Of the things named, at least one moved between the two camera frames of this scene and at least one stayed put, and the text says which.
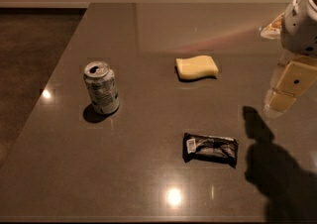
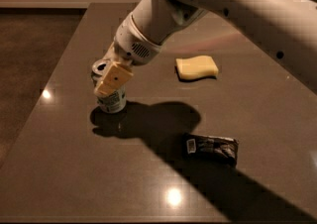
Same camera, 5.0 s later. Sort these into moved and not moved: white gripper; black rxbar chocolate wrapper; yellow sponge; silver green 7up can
Moved: silver green 7up can; white gripper
Not moved: yellow sponge; black rxbar chocolate wrapper
